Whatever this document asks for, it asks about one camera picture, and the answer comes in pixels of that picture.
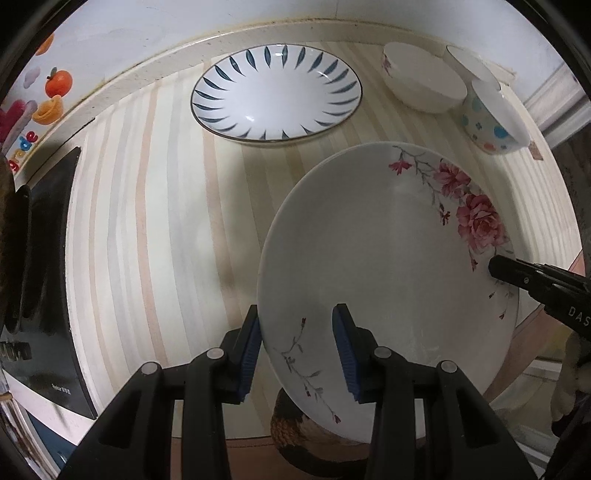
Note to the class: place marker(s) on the orange fruit wall sticker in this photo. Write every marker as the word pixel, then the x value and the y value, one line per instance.
pixel 59 82

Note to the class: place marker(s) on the striped cat print table mat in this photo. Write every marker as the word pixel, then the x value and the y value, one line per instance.
pixel 161 230

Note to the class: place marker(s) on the white door frame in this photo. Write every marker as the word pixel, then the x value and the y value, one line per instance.
pixel 551 99

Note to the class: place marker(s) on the orange slice wall sticker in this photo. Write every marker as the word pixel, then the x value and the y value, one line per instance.
pixel 45 45

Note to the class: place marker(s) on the cloud wall sticker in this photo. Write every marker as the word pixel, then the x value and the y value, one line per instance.
pixel 31 77

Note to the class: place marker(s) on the small brown square tag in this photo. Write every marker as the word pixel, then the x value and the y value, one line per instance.
pixel 536 151

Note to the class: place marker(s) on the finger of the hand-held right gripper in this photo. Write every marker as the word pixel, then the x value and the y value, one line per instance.
pixel 512 272

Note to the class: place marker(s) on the gold ingot wall sticker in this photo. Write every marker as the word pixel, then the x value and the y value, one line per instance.
pixel 46 110

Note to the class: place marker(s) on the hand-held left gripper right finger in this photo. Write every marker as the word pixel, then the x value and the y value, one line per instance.
pixel 346 355

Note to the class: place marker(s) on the white blue dotted bowl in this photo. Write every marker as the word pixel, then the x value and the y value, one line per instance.
pixel 480 124

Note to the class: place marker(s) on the letter banner wall sticker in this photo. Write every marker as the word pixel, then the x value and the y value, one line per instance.
pixel 23 150

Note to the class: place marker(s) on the pink numeral wall sticker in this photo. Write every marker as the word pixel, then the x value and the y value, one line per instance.
pixel 16 117

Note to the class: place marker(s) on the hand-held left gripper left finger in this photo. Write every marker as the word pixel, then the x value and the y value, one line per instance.
pixel 249 355

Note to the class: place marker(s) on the white pink floral plate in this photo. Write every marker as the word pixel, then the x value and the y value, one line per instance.
pixel 369 240

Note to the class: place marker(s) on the person's right hand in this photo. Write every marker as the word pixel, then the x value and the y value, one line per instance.
pixel 570 383

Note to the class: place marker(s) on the plain white bowl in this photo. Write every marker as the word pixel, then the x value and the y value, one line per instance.
pixel 475 69

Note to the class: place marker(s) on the black induction cooktop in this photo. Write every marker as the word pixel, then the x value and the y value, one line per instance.
pixel 51 258

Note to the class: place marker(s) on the white blue leaf pattern plate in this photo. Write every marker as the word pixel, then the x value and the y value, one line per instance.
pixel 277 92

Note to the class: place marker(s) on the white floral bowl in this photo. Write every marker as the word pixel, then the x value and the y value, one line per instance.
pixel 415 87

